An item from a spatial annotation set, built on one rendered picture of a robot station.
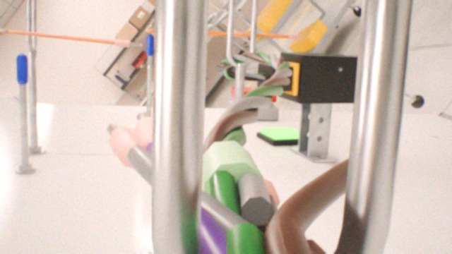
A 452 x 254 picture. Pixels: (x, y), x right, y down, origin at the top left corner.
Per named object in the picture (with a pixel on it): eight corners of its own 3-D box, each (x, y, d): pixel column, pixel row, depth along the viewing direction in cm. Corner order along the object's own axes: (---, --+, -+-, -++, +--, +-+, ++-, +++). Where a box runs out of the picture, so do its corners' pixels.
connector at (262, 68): (321, 91, 42) (323, 67, 42) (269, 91, 41) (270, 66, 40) (304, 87, 45) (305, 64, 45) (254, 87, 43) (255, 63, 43)
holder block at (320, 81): (357, 103, 43) (361, 56, 42) (299, 104, 41) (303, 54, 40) (331, 96, 47) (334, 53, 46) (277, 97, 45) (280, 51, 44)
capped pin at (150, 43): (158, 132, 52) (161, 26, 50) (146, 133, 51) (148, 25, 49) (150, 129, 53) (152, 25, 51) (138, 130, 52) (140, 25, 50)
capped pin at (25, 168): (24, 168, 37) (20, 52, 36) (40, 171, 37) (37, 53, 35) (10, 173, 36) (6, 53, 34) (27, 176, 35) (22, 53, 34)
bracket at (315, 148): (337, 161, 43) (342, 104, 42) (313, 163, 43) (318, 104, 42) (311, 149, 48) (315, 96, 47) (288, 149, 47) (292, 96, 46)
